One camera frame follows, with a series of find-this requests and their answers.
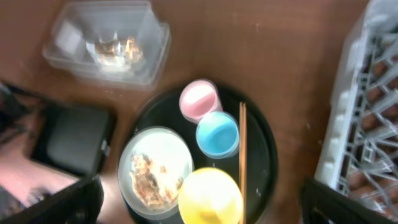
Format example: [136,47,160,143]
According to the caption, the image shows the grey dishwasher rack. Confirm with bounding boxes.
[315,0,397,222]

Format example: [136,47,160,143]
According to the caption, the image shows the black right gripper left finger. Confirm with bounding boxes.
[1,175,104,224]

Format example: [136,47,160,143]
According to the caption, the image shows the yellow plastic bowl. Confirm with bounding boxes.
[178,167,243,224]

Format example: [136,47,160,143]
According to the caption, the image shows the food scraps with rice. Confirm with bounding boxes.
[129,154,183,210]

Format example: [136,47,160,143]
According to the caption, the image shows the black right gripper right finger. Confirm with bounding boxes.
[300,179,395,224]

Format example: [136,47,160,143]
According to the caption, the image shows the black rectangular bin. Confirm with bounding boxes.
[30,104,117,177]

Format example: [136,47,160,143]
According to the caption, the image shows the light blue plastic cup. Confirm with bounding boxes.
[195,111,239,159]

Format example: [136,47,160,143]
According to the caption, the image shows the wooden chopstick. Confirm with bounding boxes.
[239,101,244,224]
[243,103,247,224]

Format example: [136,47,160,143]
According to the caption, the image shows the round black serving tray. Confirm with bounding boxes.
[128,83,278,223]

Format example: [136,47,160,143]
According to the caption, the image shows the pink plastic cup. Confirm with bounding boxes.
[178,79,223,124]

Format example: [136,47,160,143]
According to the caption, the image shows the grey plate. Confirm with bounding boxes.
[118,126,194,220]

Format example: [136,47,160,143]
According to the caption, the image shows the clear plastic waste container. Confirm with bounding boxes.
[42,1,172,91]

